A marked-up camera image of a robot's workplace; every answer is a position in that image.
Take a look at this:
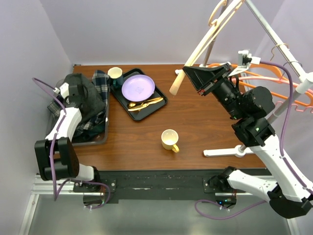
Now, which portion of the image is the purple plate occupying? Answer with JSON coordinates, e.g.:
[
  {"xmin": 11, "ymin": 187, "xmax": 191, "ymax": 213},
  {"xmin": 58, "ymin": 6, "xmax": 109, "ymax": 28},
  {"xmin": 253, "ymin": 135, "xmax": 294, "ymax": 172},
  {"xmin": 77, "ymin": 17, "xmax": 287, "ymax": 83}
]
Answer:
[{"xmin": 121, "ymin": 74, "xmax": 155, "ymax": 102}]

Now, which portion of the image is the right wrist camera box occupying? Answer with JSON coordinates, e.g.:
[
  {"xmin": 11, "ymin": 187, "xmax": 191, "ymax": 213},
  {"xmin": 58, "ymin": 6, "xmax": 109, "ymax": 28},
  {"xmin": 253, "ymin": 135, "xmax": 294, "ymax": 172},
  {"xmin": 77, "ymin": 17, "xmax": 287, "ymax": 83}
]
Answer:
[{"xmin": 229, "ymin": 50, "xmax": 261, "ymax": 76}]

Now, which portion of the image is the orange hanger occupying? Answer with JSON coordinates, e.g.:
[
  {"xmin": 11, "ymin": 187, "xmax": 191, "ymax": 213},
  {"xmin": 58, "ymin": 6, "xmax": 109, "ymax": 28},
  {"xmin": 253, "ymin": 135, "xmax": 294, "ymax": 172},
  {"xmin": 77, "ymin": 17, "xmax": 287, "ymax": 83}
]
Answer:
[{"xmin": 206, "ymin": 63, "xmax": 313, "ymax": 112}]

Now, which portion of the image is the white wooden hanger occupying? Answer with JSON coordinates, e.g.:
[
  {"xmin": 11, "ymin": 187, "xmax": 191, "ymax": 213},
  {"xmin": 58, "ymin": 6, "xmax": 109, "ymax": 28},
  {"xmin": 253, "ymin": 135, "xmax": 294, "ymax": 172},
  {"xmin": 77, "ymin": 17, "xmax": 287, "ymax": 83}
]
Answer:
[{"xmin": 169, "ymin": 0, "xmax": 245, "ymax": 96}]

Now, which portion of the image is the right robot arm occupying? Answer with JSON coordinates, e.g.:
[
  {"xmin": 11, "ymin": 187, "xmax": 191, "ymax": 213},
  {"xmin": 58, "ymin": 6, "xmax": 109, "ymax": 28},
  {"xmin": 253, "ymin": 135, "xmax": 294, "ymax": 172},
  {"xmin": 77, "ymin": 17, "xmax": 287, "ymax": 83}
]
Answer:
[{"xmin": 183, "ymin": 63, "xmax": 313, "ymax": 219}]

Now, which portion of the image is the navy white plaid skirt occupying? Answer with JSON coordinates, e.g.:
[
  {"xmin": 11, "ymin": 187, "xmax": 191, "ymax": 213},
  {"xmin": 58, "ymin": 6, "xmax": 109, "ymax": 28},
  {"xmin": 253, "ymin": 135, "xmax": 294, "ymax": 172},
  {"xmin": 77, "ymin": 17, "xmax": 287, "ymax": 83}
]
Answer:
[{"xmin": 46, "ymin": 70, "xmax": 111, "ymax": 138}]

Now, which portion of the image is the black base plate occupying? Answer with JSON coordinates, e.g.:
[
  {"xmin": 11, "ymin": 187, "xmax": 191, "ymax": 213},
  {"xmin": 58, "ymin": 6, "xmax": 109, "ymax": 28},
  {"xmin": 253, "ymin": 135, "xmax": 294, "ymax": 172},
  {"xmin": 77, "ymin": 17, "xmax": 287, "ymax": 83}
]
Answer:
[{"xmin": 83, "ymin": 168, "xmax": 238, "ymax": 205}]

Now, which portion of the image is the gold spoon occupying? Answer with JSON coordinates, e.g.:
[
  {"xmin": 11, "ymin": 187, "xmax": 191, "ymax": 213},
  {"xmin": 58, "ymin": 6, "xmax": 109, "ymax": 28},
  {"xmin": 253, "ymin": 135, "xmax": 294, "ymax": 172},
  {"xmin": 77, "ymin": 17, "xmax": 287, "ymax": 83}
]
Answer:
[{"xmin": 127, "ymin": 99, "xmax": 153, "ymax": 108}]

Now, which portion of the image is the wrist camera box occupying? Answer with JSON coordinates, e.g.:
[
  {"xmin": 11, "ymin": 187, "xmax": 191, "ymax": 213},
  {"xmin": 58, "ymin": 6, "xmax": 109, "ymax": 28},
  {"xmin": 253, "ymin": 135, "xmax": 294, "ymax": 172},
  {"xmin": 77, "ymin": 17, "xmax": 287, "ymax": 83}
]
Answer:
[
  {"xmin": 53, "ymin": 82, "xmax": 69, "ymax": 99},
  {"xmin": 229, "ymin": 50, "xmax": 261, "ymax": 76}
]

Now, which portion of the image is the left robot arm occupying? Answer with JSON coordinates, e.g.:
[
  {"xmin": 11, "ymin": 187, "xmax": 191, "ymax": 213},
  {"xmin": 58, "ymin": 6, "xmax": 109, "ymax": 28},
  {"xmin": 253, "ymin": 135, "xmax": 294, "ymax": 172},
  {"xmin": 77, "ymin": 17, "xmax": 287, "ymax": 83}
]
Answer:
[{"xmin": 34, "ymin": 83, "xmax": 101, "ymax": 197}]

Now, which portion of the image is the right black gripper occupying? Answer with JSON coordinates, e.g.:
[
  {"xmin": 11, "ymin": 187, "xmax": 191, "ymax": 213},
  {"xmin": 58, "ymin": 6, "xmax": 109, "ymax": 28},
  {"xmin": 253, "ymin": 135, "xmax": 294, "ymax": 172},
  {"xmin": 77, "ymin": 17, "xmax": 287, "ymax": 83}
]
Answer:
[{"xmin": 183, "ymin": 62, "xmax": 246, "ymax": 119}]

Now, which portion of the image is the clear plastic bin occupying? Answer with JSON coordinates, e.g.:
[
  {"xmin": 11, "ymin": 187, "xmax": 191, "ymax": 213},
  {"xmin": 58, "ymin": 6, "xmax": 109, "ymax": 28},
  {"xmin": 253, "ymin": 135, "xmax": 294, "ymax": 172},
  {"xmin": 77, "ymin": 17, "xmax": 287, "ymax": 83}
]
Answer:
[{"xmin": 45, "ymin": 77, "xmax": 111, "ymax": 147}]

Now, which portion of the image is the tan thin hanger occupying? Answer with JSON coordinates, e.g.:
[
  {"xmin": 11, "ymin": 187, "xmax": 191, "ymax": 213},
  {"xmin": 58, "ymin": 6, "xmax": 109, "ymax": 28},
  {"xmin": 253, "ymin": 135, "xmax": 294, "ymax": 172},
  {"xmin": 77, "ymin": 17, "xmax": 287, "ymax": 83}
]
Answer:
[{"xmin": 208, "ymin": 0, "xmax": 243, "ymax": 26}]

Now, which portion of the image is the clothes rack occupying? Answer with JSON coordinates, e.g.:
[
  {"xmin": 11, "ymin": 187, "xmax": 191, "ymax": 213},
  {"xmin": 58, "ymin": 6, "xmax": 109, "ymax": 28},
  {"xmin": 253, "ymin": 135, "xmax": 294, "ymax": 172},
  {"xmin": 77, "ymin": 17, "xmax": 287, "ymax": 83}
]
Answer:
[{"xmin": 215, "ymin": 0, "xmax": 313, "ymax": 154}]

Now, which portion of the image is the green plaid skirt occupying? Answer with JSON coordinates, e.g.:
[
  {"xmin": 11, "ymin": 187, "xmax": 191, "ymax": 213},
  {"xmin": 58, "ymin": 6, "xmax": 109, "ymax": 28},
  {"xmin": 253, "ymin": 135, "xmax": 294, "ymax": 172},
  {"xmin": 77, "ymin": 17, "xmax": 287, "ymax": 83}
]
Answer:
[{"xmin": 72, "ymin": 122, "xmax": 106, "ymax": 143}]

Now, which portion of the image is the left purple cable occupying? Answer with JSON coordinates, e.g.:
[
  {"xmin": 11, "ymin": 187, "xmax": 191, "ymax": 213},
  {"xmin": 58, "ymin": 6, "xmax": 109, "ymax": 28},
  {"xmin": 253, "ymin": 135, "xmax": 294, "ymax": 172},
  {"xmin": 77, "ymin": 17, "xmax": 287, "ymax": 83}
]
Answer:
[{"xmin": 31, "ymin": 77, "xmax": 111, "ymax": 210}]

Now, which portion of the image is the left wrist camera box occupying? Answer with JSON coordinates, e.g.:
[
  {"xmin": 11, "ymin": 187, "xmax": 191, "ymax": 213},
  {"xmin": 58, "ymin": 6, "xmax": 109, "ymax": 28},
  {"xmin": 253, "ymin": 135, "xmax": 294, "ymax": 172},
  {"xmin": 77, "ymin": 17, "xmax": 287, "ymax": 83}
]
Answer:
[{"xmin": 53, "ymin": 82, "xmax": 69, "ymax": 99}]

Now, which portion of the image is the yellow mug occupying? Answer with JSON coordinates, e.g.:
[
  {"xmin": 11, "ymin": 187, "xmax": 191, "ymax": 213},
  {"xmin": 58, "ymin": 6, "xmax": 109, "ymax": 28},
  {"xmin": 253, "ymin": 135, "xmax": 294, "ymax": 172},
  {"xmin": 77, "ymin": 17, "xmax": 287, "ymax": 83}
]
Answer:
[{"xmin": 161, "ymin": 129, "xmax": 179, "ymax": 153}]

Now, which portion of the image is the pink hanger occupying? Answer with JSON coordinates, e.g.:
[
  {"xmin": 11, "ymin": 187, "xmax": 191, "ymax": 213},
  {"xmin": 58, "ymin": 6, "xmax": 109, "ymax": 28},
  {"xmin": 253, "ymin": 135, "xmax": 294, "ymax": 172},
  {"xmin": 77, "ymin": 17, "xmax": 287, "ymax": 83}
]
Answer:
[{"xmin": 239, "ymin": 76, "xmax": 313, "ymax": 114}]

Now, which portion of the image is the dark teal cup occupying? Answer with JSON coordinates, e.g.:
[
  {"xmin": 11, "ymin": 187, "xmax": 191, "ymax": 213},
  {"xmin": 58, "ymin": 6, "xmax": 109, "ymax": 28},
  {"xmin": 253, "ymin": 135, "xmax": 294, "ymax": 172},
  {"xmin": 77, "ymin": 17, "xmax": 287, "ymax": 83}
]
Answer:
[{"xmin": 108, "ymin": 67, "xmax": 124, "ymax": 88}]

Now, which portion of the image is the dark dotted garment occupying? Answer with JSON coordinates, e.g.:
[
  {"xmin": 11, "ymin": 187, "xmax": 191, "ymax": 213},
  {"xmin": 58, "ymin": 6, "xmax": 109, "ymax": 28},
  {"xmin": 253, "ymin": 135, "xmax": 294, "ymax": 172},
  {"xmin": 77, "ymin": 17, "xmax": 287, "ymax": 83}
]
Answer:
[{"xmin": 63, "ymin": 73, "xmax": 106, "ymax": 124}]

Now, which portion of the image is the black tray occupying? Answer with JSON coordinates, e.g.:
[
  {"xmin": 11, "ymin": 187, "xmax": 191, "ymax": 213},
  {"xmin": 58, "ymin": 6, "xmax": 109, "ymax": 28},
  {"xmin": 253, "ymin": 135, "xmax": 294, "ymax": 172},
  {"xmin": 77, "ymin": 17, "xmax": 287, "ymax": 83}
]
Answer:
[{"xmin": 111, "ymin": 68, "xmax": 168, "ymax": 121}]

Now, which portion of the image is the gold knife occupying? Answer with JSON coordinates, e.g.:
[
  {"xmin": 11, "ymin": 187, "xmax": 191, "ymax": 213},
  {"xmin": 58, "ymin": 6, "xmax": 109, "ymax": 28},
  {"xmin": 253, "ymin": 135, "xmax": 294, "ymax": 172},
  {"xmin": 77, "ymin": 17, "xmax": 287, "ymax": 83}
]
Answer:
[{"xmin": 128, "ymin": 97, "xmax": 164, "ymax": 112}]

